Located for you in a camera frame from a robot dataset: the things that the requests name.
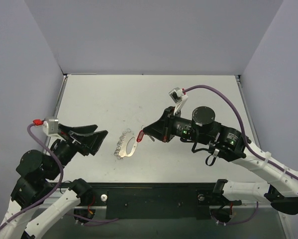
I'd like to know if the red key tag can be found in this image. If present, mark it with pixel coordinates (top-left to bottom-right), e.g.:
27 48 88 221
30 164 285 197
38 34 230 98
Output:
136 130 144 143

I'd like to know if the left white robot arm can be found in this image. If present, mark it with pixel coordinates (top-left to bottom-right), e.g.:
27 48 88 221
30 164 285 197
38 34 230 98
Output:
0 124 108 239

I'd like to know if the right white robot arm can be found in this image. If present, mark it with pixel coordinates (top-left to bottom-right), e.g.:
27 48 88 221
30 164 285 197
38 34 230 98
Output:
142 106 298 215

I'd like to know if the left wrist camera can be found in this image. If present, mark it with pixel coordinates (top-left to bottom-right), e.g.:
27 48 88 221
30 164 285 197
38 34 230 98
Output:
42 117 59 137

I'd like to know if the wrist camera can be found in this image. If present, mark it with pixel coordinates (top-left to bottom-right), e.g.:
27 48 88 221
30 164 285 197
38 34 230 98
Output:
169 87 188 115
42 117 59 137

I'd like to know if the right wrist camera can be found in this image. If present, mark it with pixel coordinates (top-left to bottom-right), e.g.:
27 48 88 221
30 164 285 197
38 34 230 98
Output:
169 87 188 115

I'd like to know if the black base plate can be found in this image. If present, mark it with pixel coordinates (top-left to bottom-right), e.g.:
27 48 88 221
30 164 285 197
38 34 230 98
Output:
90 183 242 220

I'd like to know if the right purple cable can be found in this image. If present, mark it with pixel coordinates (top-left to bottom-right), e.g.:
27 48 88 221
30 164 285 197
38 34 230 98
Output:
182 85 298 226

